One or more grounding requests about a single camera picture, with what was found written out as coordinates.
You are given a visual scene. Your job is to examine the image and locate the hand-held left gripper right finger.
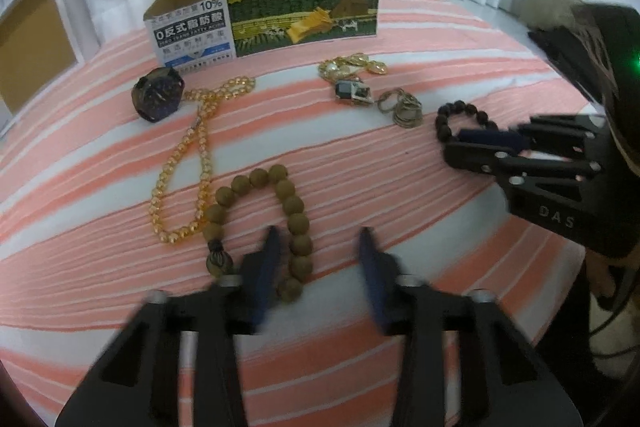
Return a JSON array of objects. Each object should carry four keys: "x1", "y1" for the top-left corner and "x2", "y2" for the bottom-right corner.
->
[{"x1": 359, "y1": 227, "x2": 583, "y2": 427}]

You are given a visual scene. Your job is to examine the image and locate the black cloth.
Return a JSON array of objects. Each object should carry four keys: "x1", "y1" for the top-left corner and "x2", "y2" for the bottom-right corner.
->
[{"x1": 527, "y1": 26, "x2": 603, "y2": 95}]

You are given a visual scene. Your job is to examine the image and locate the white cardboard box lid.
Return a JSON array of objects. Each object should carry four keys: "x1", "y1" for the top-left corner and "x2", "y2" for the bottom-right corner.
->
[{"x1": 0, "y1": 0, "x2": 85, "y2": 128}]

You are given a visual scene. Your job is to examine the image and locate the amber bead necklace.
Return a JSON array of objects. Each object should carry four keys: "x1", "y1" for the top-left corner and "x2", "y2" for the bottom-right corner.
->
[{"x1": 149, "y1": 76, "x2": 257, "y2": 246}]

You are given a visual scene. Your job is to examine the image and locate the printed cardboard box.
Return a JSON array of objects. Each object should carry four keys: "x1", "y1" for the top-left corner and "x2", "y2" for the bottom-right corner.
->
[{"x1": 144, "y1": 0, "x2": 382, "y2": 68}]

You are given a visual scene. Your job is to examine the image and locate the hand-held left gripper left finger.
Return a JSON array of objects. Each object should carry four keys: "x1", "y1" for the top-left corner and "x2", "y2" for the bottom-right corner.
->
[{"x1": 55, "y1": 226, "x2": 282, "y2": 427}]

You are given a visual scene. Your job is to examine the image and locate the dark bead bracelet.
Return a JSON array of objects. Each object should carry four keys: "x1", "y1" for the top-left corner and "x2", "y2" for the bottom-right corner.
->
[{"x1": 435, "y1": 101, "x2": 501, "y2": 144}]

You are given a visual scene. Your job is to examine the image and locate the square faced wristwatch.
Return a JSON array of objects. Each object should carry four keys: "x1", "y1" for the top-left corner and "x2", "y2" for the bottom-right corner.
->
[{"x1": 333, "y1": 78, "x2": 375, "y2": 107}]

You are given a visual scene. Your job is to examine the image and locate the large wooden bead bracelet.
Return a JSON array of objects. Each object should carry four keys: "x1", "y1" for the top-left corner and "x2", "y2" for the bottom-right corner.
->
[{"x1": 202, "y1": 165, "x2": 315, "y2": 304}]

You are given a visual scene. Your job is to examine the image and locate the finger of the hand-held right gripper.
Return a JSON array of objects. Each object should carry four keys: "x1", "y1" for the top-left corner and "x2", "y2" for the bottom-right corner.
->
[
  {"x1": 444, "y1": 129, "x2": 602, "y2": 188},
  {"x1": 515, "y1": 114, "x2": 608, "y2": 152}
]

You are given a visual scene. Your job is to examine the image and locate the person's right hand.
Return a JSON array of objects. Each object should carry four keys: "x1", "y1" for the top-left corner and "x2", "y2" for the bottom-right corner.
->
[{"x1": 582, "y1": 248, "x2": 627, "y2": 308}]

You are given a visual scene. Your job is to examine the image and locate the black cable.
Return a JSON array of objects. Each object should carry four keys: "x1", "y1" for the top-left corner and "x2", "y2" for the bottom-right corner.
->
[{"x1": 589, "y1": 264, "x2": 640, "y2": 360}]

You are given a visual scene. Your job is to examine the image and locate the pink white striped blanket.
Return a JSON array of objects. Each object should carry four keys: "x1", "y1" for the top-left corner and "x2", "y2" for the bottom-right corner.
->
[{"x1": 0, "y1": 0, "x2": 608, "y2": 427}]

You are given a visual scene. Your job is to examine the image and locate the dark round wristwatch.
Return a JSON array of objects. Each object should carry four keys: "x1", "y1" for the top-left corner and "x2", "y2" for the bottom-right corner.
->
[{"x1": 131, "y1": 67, "x2": 187, "y2": 124}]

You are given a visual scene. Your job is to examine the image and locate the beige cushion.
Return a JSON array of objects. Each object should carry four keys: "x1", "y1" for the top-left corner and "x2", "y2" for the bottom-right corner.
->
[{"x1": 515, "y1": 0, "x2": 596, "y2": 32}]

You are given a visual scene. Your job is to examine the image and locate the gold chain jewelry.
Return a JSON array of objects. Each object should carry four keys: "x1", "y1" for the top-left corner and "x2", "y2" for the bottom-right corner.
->
[{"x1": 318, "y1": 53, "x2": 389, "y2": 84}]

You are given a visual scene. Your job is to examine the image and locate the bronze ring bundle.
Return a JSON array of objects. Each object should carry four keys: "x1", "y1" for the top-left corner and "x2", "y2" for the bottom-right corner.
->
[{"x1": 377, "y1": 88, "x2": 424, "y2": 128}]

